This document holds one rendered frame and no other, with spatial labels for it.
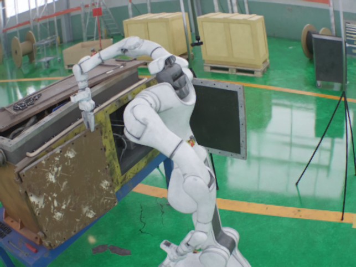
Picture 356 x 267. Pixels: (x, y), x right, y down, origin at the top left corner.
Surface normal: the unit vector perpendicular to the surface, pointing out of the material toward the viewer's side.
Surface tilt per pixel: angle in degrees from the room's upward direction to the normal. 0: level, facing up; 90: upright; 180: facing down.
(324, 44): 90
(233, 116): 90
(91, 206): 90
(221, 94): 90
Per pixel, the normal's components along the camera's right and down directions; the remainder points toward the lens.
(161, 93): -0.04, 0.30
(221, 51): -0.48, 0.43
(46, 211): 0.79, 0.18
